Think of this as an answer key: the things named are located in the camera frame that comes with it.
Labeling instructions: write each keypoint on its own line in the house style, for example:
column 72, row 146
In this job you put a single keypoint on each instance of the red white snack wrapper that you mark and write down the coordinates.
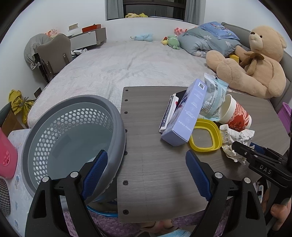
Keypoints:
column 171, row 107

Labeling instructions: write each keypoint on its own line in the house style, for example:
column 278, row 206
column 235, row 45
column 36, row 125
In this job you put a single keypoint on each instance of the grey blue folded quilt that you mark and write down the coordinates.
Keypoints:
column 198, row 42

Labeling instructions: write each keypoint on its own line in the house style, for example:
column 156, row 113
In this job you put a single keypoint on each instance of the light blue plush toy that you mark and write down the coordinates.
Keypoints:
column 143, row 37

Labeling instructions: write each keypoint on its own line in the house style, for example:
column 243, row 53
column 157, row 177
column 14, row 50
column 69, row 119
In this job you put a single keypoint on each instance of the yellow plush on windowsill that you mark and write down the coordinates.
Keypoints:
column 134, row 15

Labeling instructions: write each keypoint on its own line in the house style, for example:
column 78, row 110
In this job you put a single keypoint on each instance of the purple fuzzy blanket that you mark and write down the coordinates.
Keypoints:
column 110, row 226

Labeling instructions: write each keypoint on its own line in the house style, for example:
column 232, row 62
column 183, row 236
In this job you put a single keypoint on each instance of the grey window curtain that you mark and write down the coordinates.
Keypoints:
column 195, row 11

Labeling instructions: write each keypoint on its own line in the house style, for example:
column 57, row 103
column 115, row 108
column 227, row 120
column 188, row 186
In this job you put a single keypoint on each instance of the green frog plush toy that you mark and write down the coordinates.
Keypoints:
column 171, row 41

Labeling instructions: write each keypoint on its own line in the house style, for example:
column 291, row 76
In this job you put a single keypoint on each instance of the yellow plastic lid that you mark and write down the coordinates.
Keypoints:
column 205, row 136

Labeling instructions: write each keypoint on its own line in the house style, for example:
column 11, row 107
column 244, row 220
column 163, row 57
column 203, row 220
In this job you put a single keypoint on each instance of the large tan teddy bear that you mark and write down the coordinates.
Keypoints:
column 259, row 73

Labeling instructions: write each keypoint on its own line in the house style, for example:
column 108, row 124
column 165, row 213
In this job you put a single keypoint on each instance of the grey white wall desk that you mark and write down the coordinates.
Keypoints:
column 83, row 40

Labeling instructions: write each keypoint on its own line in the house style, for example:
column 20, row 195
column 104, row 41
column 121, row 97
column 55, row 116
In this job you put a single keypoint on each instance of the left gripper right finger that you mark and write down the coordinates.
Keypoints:
column 245, row 217

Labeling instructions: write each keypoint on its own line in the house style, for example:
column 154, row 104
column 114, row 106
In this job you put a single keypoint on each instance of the pink plastic stool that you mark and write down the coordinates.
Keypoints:
column 8, row 157

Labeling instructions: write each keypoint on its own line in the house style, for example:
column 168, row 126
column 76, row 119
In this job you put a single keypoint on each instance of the yellow cloth bundle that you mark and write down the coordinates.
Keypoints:
column 20, row 104

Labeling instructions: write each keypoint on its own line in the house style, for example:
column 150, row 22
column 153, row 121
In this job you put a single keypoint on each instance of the white checkered bed mattress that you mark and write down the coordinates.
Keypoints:
column 105, row 71

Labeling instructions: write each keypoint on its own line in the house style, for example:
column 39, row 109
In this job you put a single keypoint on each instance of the black white houndstooth box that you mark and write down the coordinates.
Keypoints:
column 4, row 198

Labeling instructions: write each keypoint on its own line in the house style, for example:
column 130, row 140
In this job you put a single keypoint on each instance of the lavender long carton box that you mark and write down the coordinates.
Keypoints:
column 182, row 123

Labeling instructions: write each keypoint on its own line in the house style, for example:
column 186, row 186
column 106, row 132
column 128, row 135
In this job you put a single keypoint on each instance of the yellow toy block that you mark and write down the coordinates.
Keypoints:
column 235, row 57

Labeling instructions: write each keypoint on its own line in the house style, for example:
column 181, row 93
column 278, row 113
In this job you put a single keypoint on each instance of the grey perforated trash basket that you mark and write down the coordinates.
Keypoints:
column 71, row 134

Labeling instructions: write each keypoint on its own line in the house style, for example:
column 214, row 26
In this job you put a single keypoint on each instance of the grey garment on chair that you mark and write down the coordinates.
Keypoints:
column 31, row 48

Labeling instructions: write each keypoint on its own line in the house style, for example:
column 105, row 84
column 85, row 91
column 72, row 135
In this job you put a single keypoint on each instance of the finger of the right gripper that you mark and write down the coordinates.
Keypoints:
column 247, row 152
column 257, row 148

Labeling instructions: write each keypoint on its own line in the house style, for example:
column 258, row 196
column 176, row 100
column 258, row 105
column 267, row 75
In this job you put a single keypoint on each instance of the grey upholstered chair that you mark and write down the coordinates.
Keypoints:
column 55, row 54

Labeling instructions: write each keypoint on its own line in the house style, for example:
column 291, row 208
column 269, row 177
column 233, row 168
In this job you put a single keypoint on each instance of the pink plush toy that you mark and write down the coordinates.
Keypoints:
column 179, row 31

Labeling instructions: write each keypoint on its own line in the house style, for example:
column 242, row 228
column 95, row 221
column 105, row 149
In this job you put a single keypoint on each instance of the red box on desk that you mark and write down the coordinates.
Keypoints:
column 91, row 28

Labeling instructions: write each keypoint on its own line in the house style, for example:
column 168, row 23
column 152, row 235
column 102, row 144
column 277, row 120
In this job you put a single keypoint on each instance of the purple plastic bin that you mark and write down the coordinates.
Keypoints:
column 284, row 115

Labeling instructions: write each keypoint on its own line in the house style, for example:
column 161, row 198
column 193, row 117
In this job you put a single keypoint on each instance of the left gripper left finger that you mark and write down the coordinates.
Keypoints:
column 46, row 217

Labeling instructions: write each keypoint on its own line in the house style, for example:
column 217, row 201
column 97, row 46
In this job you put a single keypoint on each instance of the right hand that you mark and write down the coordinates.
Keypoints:
column 278, row 211

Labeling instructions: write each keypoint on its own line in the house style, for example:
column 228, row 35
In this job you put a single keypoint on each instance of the blue patterned pillow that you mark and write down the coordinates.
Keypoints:
column 219, row 31

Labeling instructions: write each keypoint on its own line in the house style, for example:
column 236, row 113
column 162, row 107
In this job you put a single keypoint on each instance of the grey wooden board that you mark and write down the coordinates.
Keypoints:
column 154, row 182

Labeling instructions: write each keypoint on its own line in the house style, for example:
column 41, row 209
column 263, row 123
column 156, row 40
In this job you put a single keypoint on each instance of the light blue wipes packet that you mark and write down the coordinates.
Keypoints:
column 214, row 97

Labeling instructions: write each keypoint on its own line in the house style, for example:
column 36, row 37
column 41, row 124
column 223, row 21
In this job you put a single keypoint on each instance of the white paper ball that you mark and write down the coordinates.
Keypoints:
column 229, row 136

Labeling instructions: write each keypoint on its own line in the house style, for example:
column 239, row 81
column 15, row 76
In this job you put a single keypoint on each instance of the blue printed small mattress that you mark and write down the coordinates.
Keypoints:
column 20, row 199

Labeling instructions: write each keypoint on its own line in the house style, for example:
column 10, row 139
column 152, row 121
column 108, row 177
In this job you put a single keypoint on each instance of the red white paper cup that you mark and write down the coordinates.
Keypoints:
column 234, row 115

